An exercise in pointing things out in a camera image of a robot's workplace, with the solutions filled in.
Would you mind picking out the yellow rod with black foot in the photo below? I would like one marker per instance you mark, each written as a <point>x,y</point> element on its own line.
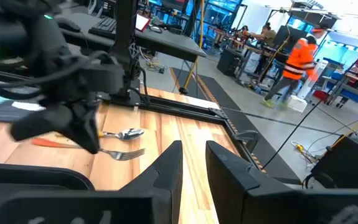
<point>194,56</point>

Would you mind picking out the red-edged white tablet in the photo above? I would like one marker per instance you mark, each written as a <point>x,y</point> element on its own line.
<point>142,22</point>

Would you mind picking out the white box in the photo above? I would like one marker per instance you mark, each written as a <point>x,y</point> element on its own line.
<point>297,103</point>

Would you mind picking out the black equipment box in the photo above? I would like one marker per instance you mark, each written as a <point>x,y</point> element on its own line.
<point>350,165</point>

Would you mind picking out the wide orange-black hazard strip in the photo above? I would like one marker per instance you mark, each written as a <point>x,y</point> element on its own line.
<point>210,93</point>

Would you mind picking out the seated person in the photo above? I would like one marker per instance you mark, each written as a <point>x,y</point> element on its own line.
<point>267,35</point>

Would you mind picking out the black floor mat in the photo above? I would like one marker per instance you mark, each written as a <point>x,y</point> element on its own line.
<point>191,84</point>

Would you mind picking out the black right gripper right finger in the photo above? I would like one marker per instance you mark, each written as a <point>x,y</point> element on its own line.
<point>228,186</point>

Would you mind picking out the black computer mouse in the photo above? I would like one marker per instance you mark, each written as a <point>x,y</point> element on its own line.
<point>68,25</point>

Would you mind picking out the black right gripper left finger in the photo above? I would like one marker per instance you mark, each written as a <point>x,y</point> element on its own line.
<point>163,193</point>

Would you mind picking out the small yellow connector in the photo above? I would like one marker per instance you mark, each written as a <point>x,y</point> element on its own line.
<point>300,148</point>

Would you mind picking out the black floor cabinet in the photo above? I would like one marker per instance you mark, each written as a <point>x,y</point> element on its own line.
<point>230,62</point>

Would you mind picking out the grey workbench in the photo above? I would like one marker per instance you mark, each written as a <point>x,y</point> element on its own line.
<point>353,88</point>

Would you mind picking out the person in orange vest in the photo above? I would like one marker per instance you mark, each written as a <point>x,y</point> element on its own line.
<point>300,59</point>

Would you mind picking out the black aluminium table frame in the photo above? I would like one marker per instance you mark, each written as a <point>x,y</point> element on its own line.
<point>125,31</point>

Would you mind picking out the black rectangular tray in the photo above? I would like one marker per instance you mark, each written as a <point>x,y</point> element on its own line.
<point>41,173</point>

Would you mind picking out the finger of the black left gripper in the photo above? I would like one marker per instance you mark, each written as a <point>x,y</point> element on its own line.
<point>38,124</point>
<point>86,130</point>

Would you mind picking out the black keyboard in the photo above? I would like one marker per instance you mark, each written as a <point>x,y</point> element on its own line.
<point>104,27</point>

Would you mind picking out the black monitor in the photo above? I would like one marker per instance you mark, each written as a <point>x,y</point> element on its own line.
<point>286,37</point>

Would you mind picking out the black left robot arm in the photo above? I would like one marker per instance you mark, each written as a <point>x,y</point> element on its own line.
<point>10,34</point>

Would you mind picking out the dark grey desk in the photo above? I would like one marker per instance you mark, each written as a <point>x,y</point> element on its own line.
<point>166,43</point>

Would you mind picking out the black frame clamp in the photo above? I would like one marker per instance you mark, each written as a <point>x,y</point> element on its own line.
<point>247,138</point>

